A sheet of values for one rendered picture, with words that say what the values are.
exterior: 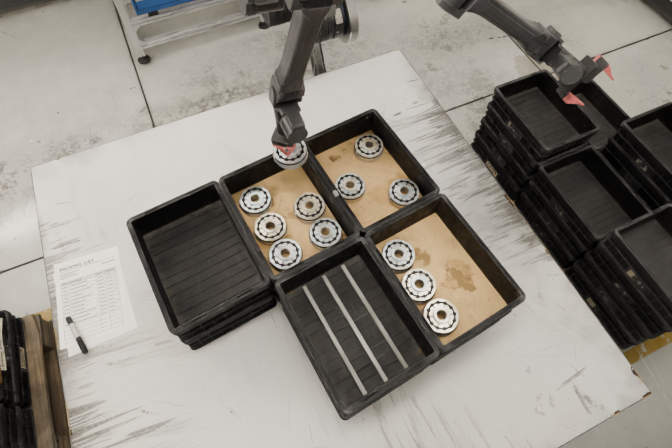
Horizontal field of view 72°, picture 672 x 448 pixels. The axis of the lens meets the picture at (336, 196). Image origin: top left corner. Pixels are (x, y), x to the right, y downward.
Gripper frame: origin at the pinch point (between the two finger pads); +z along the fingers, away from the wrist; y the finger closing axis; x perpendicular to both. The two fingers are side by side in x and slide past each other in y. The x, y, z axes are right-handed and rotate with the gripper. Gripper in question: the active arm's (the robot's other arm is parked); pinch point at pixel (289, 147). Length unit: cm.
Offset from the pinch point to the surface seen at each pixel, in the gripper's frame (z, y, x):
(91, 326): 34, -60, 49
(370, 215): 22.3, -4.5, -27.6
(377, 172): 22.5, 12.7, -26.2
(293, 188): 22.2, -1.3, 0.1
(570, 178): 68, 63, -111
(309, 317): 22, -42, -18
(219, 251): 21.9, -29.6, 15.5
